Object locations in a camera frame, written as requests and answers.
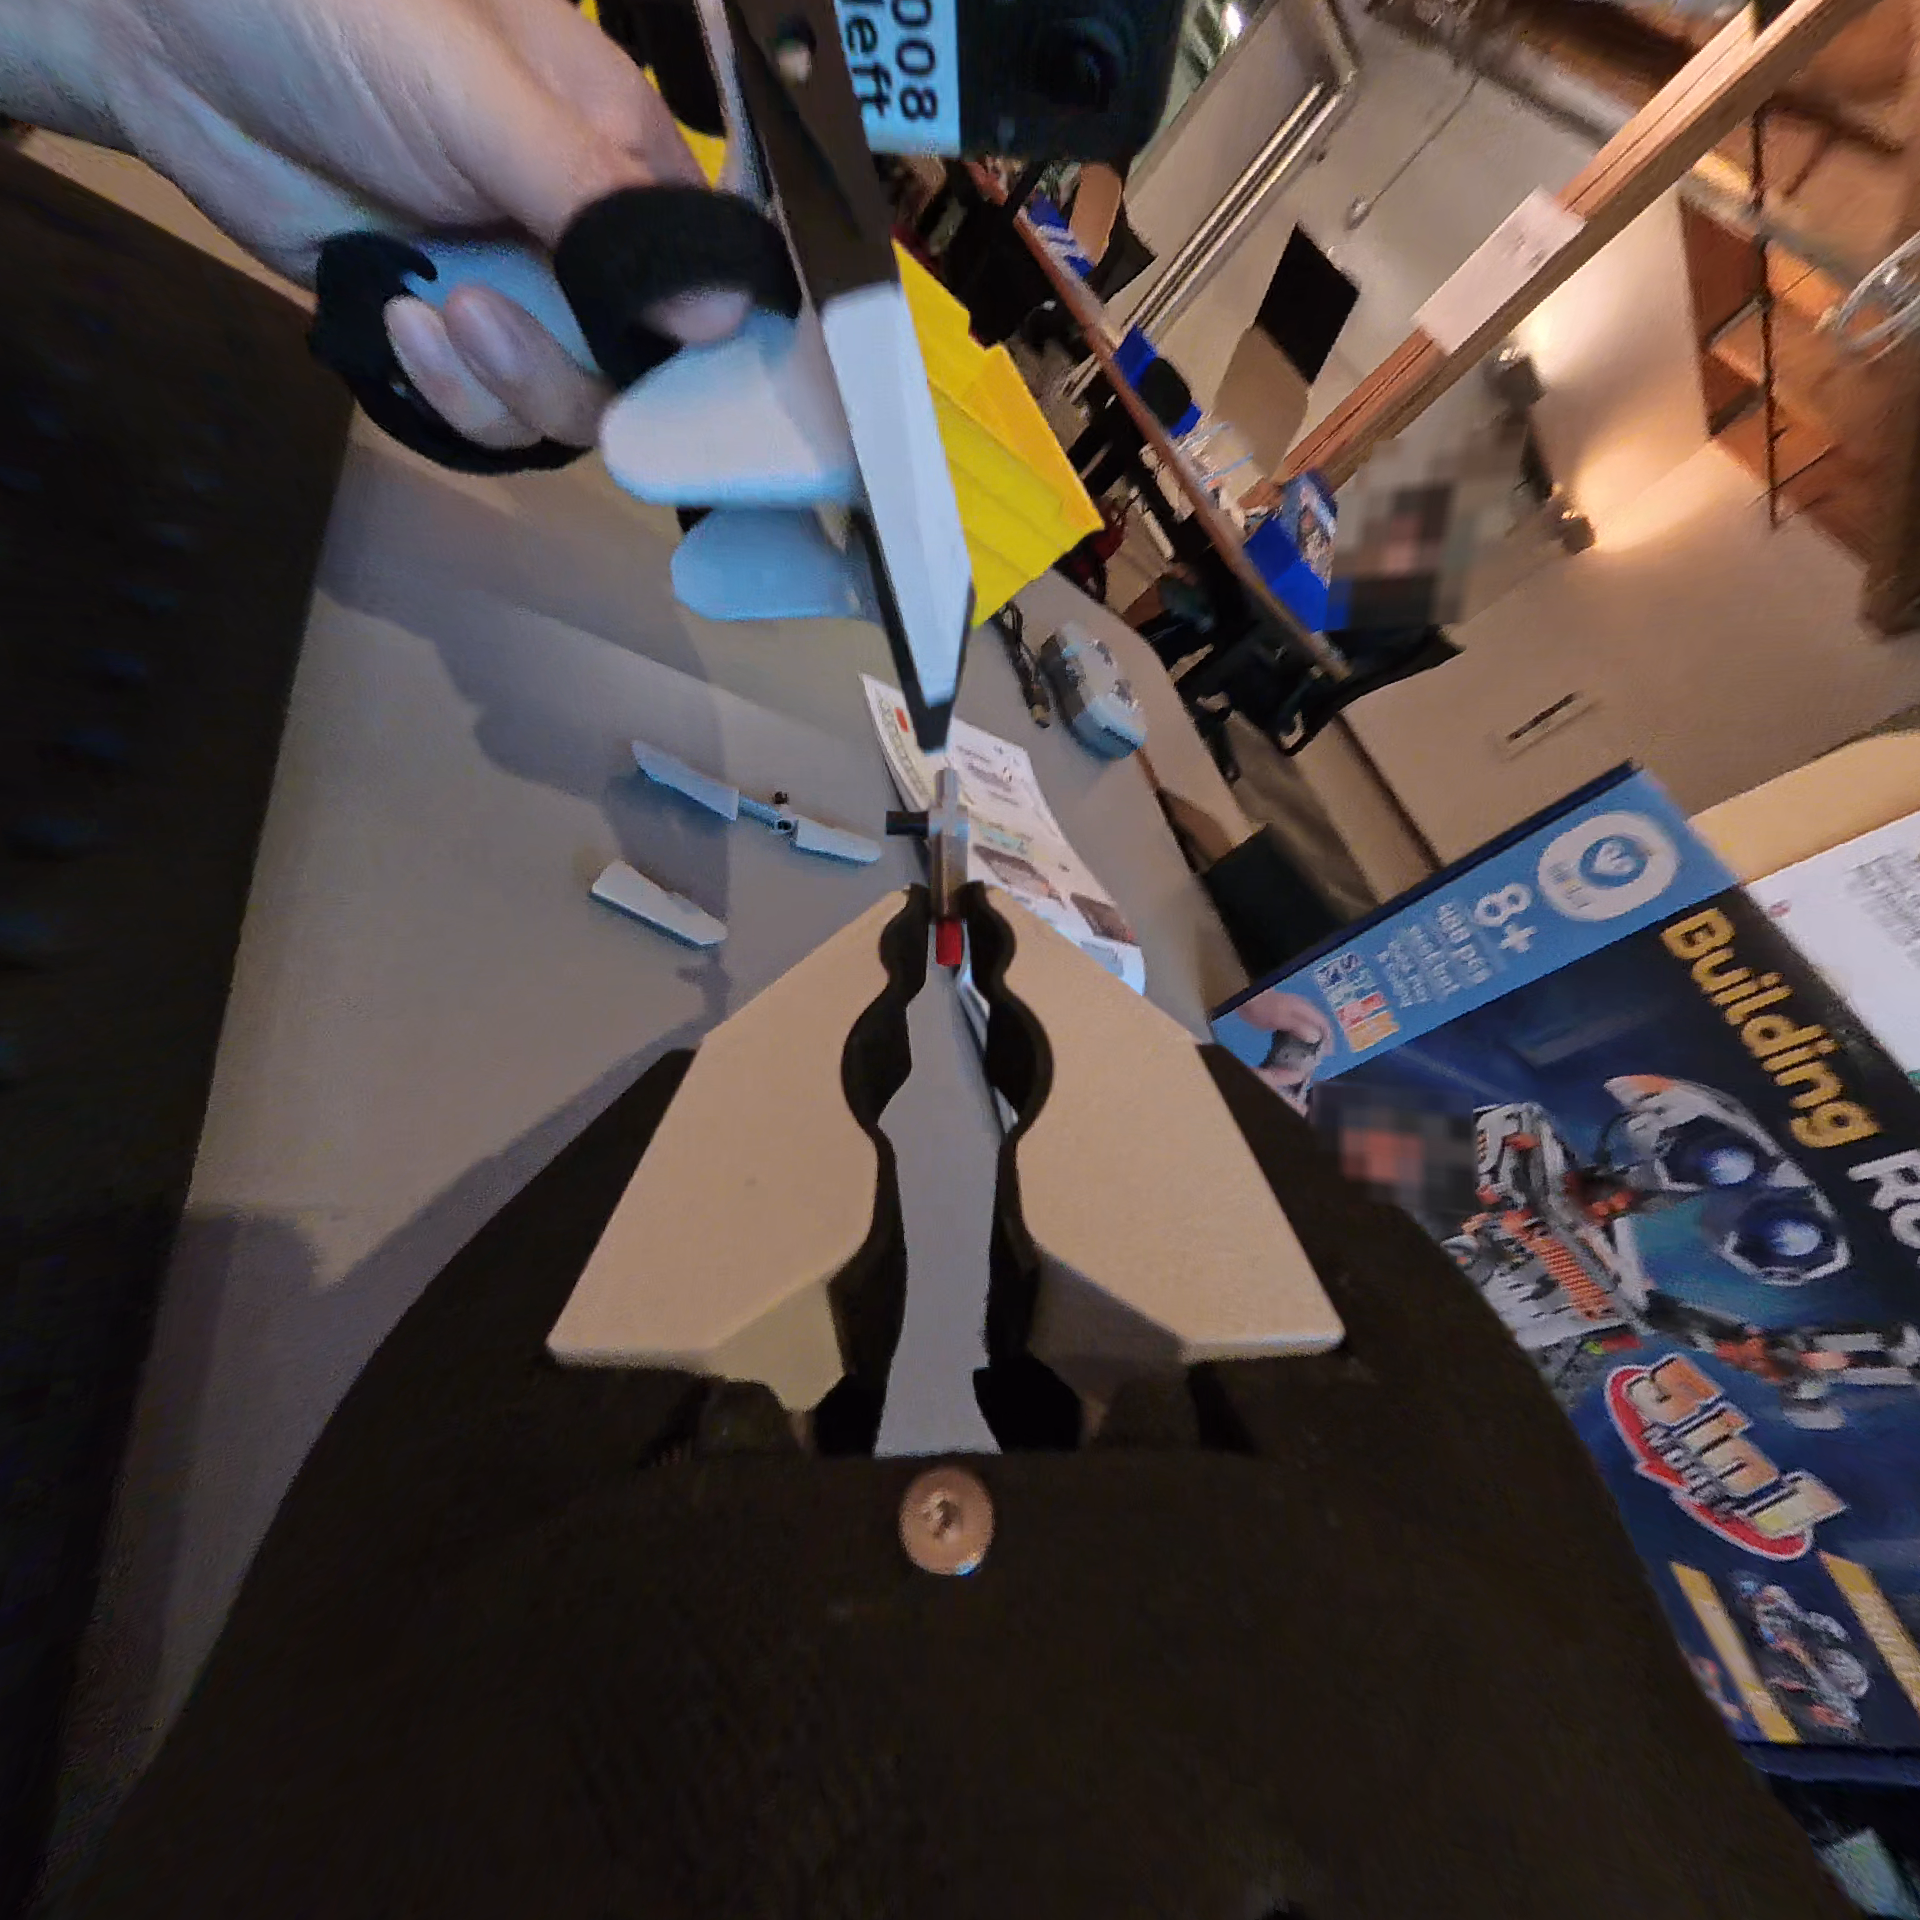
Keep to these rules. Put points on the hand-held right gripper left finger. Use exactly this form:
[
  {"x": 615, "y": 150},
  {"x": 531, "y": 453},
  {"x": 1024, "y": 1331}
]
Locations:
[{"x": 720, "y": 1200}]

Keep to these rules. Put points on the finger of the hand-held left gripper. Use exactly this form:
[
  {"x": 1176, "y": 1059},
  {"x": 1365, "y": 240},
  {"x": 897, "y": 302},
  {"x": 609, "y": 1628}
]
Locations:
[
  {"x": 901, "y": 450},
  {"x": 764, "y": 569}
]

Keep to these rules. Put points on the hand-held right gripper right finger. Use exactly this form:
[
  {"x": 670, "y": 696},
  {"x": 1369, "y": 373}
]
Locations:
[{"x": 1171, "y": 1200}]

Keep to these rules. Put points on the grey toy blade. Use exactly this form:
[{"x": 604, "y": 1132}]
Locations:
[
  {"x": 837, "y": 842},
  {"x": 683, "y": 780},
  {"x": 662, "y": 906}
]

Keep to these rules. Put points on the grey pin with red tip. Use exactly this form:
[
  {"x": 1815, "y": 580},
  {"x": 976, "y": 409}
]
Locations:
[{"x": 945, "y": 869}]

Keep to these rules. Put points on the grey desk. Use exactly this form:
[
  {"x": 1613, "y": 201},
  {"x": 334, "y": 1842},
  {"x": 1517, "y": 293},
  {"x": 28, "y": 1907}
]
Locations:
[{"x": 451, "y": 750}]

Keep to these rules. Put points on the person's left hand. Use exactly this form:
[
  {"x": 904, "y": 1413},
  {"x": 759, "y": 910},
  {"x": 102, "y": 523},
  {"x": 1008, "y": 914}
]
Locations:
[{"x": 300, "y": 106}]

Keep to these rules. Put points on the small grey tube connector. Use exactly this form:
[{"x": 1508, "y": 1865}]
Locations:
[{"x": 764, "y": 811}]

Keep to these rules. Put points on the blue plastic bin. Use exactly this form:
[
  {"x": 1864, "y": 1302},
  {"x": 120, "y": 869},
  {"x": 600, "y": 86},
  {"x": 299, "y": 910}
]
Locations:
[
  {"x": 1157, "y": 374},
  {"x": 1300, "y": 555}
]

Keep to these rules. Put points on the long background table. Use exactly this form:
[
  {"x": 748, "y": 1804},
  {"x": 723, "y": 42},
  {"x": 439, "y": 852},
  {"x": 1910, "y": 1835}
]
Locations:
[{"x": 1171, "y": 450}]

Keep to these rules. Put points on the white instruction booklet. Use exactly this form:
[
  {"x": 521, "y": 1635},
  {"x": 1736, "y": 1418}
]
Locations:
[{"x": 1036, "y": 840}]

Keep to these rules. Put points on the black board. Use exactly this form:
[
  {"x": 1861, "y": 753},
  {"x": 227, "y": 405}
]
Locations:
[{"x": 1309, "y": 299}]

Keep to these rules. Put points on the blue toy robot box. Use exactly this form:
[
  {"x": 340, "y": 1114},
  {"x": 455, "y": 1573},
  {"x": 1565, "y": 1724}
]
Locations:
[{"x": 1621, "y": 1200}]

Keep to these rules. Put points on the black office chair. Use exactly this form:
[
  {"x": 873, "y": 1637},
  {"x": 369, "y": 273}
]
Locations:
[{"x": 1289, "y": 690}]

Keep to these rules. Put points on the white paper sign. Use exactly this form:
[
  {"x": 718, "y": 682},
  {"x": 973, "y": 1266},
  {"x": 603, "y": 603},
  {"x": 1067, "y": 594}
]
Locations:
[{"x": 1500, "y": 270}]

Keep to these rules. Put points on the white printed card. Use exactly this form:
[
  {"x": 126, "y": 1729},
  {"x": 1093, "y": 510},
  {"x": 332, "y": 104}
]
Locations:
[{"x": 1853, "y": 931}]

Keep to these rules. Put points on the wooden post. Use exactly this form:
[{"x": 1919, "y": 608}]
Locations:
[{"x": 1652, "y": 165}]

